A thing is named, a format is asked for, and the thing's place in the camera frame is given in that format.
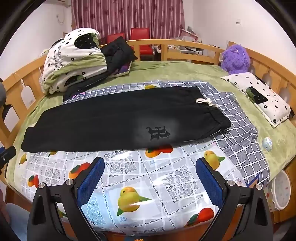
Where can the purple patterned cloth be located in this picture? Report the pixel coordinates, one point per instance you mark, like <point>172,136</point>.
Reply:
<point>122,69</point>

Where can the white floral pillow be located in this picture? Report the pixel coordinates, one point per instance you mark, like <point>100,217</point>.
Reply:
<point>259,97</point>

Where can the fruit print plastic tablecloth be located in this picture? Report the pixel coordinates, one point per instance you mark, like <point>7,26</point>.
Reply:
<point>161,180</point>

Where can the purple plush toy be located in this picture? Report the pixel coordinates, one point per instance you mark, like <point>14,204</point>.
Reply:
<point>235,59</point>

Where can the black jacket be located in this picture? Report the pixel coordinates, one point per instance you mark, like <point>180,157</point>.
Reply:
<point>118,53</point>

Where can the green fleece blanket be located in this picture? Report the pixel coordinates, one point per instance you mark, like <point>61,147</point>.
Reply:
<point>175,71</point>

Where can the folded white floral quilt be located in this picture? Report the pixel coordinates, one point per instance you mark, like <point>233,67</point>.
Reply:
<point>69,62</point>

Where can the wooden bed frame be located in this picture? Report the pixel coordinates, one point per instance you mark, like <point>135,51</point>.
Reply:
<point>185,49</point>

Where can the black pants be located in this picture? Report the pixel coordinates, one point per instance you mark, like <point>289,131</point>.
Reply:
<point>104,120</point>

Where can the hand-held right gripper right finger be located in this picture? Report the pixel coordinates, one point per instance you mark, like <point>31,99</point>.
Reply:
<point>208,178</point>

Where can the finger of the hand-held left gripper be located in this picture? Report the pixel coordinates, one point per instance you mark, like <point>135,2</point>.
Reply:
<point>8,156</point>

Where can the small white blue toy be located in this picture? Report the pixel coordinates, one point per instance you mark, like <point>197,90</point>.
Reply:
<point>267,143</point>

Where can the grey checked bedsheet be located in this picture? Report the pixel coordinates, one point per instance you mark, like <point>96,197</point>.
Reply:
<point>240,139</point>

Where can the pink patterned curtain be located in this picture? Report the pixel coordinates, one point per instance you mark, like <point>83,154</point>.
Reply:
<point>129,16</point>

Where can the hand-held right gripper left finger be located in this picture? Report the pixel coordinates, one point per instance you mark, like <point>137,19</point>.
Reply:
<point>95,178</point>

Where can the person's jeans leg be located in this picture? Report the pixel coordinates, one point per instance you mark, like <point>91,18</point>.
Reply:
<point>18,222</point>

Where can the white plastic bucket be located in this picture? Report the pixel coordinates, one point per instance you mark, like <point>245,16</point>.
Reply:
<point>281,192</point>

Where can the red chair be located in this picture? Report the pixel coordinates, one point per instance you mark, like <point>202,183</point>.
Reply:
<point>141,37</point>
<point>116,38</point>

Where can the white air conditioner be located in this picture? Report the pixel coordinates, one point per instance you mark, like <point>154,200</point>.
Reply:
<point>63,2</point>

